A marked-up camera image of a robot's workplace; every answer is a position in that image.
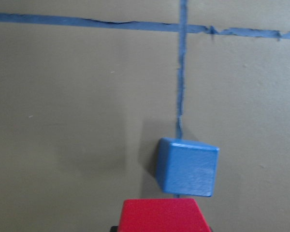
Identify blue wooden cube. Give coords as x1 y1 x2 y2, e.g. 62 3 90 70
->
155 137 219 197

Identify red wooden cube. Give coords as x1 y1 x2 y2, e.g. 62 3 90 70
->
117 198 211 232

